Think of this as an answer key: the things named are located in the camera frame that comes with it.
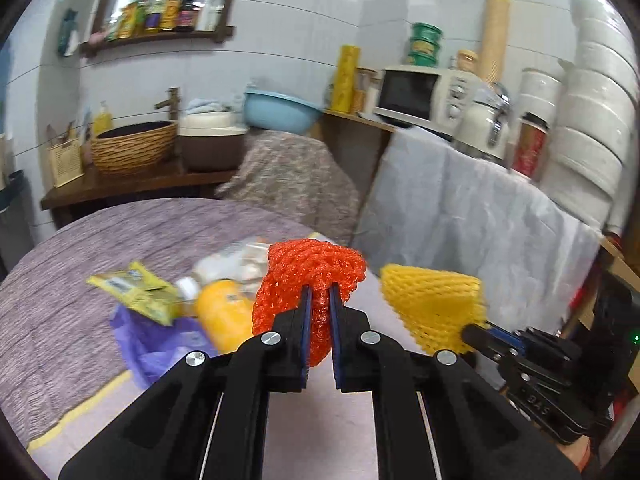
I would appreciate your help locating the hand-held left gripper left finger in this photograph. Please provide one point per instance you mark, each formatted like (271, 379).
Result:
(306, 320)

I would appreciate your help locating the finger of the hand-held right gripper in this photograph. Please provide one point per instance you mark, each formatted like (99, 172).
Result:
(480, 340)
(507, 337)

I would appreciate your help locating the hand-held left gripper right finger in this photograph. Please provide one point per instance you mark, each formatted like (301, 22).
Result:
(334, 320)

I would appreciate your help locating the red foam fruit net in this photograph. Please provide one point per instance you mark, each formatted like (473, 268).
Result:
(295, 265)

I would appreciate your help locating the yellow foam fruit net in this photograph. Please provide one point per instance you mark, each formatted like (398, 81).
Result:
(425, 300)

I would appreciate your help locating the orange plastic bottle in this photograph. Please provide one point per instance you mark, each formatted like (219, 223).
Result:
(225, 310)

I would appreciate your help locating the clear plastic bag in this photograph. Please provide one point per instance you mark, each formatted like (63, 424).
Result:
(240, 260)

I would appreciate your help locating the purple plastic bag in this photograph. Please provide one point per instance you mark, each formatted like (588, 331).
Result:
(150, 350)

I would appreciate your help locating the yellow snack packet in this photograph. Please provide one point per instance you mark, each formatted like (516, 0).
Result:
(135, 287)

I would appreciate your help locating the black appliance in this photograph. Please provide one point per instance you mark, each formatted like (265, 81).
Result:
(617, 320)

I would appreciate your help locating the white cloth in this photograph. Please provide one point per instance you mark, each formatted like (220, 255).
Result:
(450, 210)

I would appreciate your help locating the wooden board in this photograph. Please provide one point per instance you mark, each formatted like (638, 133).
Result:
(615, 255)

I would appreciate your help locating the floral cloth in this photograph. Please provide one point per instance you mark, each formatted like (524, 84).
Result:
(290, 180)

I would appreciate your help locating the wooden side shelf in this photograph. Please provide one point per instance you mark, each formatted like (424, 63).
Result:
(350, 140)

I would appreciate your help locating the red paper cup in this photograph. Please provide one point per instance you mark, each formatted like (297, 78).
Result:
(529, 150)

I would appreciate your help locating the brown basin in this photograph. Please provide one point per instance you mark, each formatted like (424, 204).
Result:
(210, 152)

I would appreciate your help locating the blue plastic basin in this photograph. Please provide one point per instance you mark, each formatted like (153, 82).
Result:
(280, 112)

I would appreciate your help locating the wooden counter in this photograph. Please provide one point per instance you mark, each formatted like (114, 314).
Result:
(140, 185)

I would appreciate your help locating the white electric kettle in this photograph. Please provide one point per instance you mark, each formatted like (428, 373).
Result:
(477, 125)

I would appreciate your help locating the wooden chopstick holder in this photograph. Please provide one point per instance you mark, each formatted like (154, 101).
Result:
(362, 92)

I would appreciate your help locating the light blue towel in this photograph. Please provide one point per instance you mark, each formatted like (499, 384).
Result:
(207, 106)

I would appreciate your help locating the cream microwave oven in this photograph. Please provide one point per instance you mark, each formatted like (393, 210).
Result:
(410, 95)

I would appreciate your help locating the yellow roll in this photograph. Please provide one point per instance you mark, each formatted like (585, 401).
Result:
(346, 80)

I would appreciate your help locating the stack of white foam bowls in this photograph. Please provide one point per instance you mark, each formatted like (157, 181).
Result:
(595, 110)

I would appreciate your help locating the woven basket sink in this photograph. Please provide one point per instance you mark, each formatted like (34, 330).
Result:
(132, 147)

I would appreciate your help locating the wrapped white cup stack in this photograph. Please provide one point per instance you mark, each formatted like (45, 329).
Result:
(540, 92)

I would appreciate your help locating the wooden faucet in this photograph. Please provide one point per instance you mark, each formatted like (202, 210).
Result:
(170, 102)

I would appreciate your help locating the green instant noodle bowl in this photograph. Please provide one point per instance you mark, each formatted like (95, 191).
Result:
(424, 60)
(425, 47)
(426, 32)

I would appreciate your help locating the beige lidded jar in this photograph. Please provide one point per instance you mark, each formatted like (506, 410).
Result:
(467, 60)

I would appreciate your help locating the yellow soap bottle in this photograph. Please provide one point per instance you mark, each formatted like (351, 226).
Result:
(102, 120)

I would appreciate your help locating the wooden utensil box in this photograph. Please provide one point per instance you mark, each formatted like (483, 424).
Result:
(65, 160)

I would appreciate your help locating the tall paper cup stack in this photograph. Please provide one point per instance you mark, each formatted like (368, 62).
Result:
(494, 35)

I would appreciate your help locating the dark sauce bottle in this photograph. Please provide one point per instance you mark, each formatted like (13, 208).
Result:
(190, 10)

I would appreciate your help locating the yellow label bottle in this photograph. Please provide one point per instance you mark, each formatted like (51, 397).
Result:
(171, 12)

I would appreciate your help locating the purple label bottle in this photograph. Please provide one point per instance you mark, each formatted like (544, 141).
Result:
(155, 15)

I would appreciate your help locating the small pink object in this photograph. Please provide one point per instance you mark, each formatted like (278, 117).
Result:
(96, 37)

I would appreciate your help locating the teal hanging bottle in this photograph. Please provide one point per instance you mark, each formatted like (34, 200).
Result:
(67, 32)

